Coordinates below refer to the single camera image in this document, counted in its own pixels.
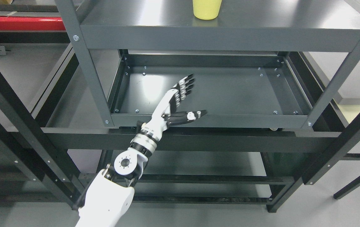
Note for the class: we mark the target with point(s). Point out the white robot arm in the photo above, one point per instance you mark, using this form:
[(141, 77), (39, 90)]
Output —
[(112, 190)]

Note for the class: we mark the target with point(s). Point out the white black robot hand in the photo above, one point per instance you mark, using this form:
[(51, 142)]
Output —
[(165, 114)]

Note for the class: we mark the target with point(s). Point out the red bar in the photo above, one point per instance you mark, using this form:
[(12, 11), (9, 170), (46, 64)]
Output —
[(31, 24)]

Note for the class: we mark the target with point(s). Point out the yellow plastic cup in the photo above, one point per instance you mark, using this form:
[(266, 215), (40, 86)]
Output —
[(206, 9)]

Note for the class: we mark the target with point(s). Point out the grey metal shelf unit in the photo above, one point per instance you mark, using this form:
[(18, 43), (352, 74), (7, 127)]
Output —
[(268, 72)]

